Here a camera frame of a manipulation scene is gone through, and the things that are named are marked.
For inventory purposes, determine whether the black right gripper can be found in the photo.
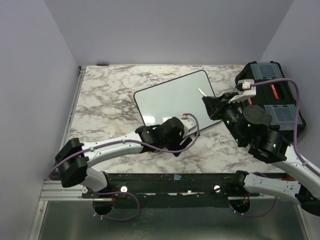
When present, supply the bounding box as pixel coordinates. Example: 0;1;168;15
202;91;246;145

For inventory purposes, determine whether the white whiteboard with black frame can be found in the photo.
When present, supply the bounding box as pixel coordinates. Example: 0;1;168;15
133;70;221;130

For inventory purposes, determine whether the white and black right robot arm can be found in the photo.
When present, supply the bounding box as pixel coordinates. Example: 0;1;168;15
202;93;320;216

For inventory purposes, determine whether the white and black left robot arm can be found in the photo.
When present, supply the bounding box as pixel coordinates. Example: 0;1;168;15
54;115;199;198

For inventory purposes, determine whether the blue tape piece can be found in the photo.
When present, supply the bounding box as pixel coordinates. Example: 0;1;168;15
173;174;182;181

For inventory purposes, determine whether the black plastic toolbox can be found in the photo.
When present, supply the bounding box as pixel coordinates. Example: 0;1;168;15
235;61;297;142

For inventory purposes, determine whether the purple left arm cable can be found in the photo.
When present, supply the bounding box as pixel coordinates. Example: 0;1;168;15
48;113;201;221

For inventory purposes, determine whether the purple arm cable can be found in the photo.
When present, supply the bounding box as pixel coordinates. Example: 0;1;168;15
228;77;320;218
48;113;201;221

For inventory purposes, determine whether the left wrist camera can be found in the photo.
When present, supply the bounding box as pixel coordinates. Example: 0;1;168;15
180;114;197;138

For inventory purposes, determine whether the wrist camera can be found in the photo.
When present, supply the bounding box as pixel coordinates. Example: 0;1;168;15
228;79;257;104
180;114;197;138

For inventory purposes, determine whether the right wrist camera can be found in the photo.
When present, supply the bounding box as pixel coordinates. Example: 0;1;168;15
228;79;257;104

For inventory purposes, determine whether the small dark wall clip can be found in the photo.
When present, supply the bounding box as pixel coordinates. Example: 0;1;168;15
96;63;109;66

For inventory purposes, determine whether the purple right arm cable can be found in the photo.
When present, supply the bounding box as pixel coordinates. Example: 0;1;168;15
228;77;320;218

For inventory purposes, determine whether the aluminium frame profile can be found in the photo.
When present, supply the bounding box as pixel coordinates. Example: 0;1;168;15
28;66;87;240

